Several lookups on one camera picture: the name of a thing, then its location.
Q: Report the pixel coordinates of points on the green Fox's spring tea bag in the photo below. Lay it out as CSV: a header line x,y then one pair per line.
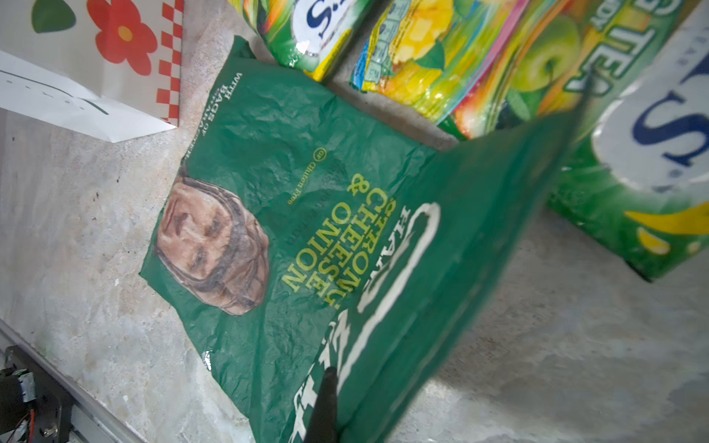
x,y
637,181

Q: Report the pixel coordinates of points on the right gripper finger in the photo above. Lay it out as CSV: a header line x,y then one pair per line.
x,y
322,425

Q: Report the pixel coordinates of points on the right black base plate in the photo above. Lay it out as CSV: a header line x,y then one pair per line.
x,y
34,406

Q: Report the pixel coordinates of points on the green Real crisps bag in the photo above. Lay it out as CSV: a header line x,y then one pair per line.
x,y
302,235

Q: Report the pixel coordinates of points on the white paper bag with flower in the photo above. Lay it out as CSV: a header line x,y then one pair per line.
x,y
106,69

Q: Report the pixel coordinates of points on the aluminium mounting rail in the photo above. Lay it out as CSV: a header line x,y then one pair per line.
x,y
91,422

